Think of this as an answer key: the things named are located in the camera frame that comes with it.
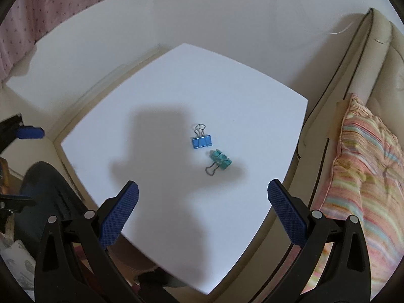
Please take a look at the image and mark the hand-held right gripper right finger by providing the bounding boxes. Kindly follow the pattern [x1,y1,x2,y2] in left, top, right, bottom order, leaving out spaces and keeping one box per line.
[262,179,371,303]

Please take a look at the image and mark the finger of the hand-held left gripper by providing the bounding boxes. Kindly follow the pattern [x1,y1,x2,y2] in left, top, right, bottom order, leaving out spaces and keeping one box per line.
[0,114,45,154]
[0,195,36,231]

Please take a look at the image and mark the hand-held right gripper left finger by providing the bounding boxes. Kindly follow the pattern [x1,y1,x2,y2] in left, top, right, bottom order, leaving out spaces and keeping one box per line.
[34,181,142,303]

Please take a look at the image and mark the person's leg in dark pants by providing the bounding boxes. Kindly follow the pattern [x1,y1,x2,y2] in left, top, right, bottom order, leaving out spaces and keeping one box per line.
[13,162,95,259]

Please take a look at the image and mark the white patterned cushion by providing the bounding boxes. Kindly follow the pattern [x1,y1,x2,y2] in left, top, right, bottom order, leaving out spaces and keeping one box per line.
[0,240,35,297]

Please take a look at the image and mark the teal binder clip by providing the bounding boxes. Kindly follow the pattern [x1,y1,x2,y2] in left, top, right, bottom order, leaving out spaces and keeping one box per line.
[205,149,232,176]

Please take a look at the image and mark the striped pastel pillow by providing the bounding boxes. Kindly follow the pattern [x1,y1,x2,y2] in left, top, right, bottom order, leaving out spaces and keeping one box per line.
[297,94,404,294]

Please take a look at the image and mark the blue binder clip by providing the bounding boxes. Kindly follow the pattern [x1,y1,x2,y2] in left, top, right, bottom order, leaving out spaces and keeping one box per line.
[191,124,212,149]

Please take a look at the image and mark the pink dotted curtain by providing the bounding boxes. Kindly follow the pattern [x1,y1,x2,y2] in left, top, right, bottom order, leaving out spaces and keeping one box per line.
[0,0,155,81]

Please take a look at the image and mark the beige sofa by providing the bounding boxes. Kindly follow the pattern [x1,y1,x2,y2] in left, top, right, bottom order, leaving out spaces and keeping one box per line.
[252,8,404,303]

